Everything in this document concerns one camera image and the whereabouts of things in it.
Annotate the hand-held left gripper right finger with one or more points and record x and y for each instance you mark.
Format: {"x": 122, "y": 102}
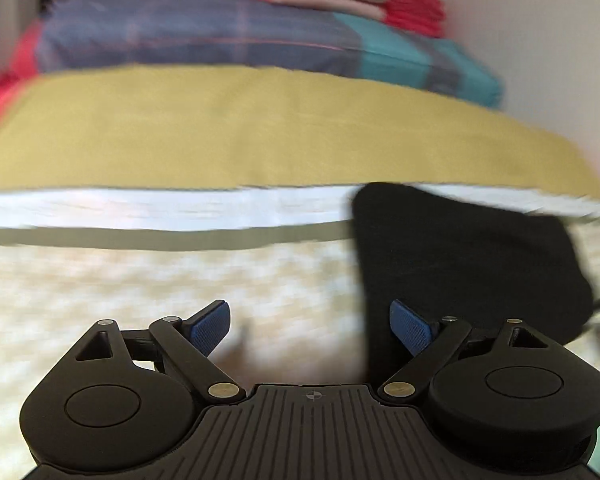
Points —
{"x": 410, "y": 327}

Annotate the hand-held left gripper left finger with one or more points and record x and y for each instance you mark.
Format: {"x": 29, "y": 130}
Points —
{"x": 210, "y": 327}

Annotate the black pants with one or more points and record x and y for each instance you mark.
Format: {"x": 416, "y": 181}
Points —
{"x": 455, "y": 250}

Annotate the beige patterned bed sheet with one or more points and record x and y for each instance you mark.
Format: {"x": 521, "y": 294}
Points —
{"x": 130, "y": 270}

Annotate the yellow quilted blanket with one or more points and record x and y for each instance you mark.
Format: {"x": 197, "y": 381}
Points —
{"x": 230, "y": 130}

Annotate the blue plaid folded quilt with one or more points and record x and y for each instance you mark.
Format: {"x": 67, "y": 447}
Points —
{"x": 180, "y": 35}

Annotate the pink-red sheet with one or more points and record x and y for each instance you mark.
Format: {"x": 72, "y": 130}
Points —
{"x": 0, "y": 100}

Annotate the red folded cloth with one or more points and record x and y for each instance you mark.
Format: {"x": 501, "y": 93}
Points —
{"x": 415, "y": 5}

